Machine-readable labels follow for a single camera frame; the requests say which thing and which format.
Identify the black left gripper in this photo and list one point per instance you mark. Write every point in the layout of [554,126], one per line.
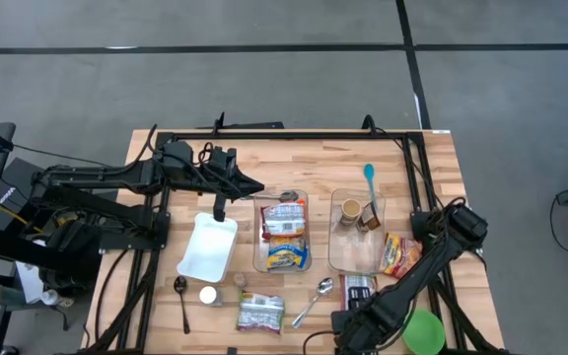
[220,182]

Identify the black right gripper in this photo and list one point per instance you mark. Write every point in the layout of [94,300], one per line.
[363,325]

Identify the lime chili ramen packet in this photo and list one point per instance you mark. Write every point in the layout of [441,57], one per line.
[358,282]

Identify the pink band ramen packet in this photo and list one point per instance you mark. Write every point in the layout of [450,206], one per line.
[284,219]

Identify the blue soy sauce ramen packet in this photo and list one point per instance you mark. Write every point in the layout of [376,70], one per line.
[286,254]

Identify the roast beef ramen packet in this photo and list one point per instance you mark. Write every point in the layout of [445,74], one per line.
[400,254]

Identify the brown spice bag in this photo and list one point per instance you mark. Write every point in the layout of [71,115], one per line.
[369,219]

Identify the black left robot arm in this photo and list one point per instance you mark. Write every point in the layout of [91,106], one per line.
[116,172]

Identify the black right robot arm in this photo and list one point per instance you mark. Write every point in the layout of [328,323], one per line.
[427,256]

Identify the dark metal spoon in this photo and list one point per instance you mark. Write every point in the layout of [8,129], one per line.
[289,196]

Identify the silver metal spoon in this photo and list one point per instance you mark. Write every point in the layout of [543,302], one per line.
[325,286]

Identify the clear plastic bin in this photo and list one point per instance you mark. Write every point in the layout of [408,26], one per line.
[260,246]
[355,251]

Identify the green plastic bowl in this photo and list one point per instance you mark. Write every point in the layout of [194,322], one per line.
[427,333]

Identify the white rectangular tray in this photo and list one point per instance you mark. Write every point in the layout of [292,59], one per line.
[207,246]

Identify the hot spicy ramen packet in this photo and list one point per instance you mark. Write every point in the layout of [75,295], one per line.
[260,313]

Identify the white lid spice jar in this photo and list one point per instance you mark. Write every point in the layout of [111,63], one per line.
[208,295]

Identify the black spoon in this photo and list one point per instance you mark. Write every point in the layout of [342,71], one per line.
[180,284]

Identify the blue plastic spoon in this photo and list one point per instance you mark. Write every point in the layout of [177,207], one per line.
[369,171]

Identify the black box with white lettering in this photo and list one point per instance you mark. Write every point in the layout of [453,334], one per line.
[15,187]

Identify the white paper sheet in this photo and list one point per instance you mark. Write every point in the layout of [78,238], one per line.
[30,281]

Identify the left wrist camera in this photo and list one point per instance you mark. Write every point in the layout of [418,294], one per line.
[222,158]

